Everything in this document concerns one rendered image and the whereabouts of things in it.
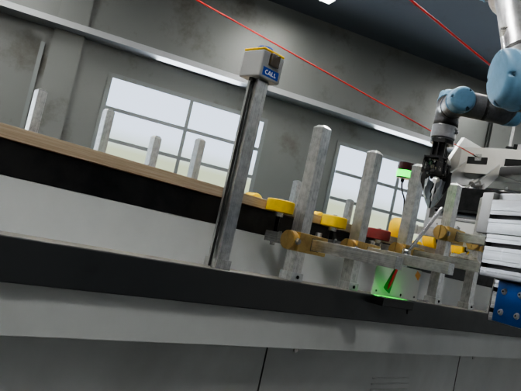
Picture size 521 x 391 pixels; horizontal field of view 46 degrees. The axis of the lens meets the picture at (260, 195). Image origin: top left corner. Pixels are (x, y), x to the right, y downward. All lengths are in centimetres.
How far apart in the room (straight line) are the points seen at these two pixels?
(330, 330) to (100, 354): 65
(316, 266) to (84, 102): 493
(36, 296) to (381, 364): 153
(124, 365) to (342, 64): 636
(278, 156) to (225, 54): 130
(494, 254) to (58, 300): 88
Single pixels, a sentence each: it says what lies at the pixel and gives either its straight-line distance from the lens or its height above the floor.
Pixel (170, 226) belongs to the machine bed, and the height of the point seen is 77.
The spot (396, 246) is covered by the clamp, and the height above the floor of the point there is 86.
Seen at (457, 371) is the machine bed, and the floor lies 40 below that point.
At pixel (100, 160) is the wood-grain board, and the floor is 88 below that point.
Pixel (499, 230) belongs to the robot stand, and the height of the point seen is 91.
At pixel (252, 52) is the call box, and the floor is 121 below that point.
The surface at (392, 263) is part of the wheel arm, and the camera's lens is 146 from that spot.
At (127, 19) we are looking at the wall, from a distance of 688.
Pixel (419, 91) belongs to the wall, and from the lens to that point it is 816.
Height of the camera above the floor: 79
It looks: 4 degrees up
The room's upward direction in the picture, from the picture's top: 13 degrees clockwise
